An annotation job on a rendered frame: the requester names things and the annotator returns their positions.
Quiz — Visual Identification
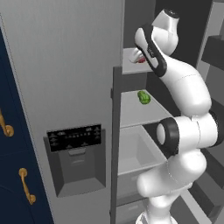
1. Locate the small fridge shelf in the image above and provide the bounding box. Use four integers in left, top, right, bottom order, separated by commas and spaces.
121, 47, 154, 75

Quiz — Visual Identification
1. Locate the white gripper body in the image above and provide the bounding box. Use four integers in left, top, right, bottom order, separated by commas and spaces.
129, 47, 145, 64

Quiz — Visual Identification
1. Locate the wide fridge shelf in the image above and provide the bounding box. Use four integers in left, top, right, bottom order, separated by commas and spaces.
119, 89, 175, 130

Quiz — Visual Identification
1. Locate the grey fridge cabinet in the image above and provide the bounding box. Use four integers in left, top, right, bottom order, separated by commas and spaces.
109, 0, 224, 224

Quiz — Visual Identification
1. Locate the gold cupboard handle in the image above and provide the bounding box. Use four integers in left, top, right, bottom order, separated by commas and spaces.
18, 167, 37, 206
0, 108, 15, 137

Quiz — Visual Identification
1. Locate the dark grey door bin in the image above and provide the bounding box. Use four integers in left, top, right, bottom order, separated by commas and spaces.
187, 170, 224, 224
200, 34, 224, 72

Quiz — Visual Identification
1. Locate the pale grey fridge drawer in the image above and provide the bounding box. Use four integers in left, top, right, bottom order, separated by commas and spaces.
116, 124, 169, 203

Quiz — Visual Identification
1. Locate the green bell pepper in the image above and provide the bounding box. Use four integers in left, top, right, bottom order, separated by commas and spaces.
136, 89, 151, 105

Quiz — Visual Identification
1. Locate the grey fridge door with dispenser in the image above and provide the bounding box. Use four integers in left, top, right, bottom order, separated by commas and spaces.
0, 0, 126, 224

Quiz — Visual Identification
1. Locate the low grey fridge drawer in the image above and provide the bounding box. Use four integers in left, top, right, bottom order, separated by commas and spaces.
115, 199, 151, 224

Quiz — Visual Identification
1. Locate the open grey fridge door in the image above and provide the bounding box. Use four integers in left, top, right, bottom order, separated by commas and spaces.
178, 0, 224, 224

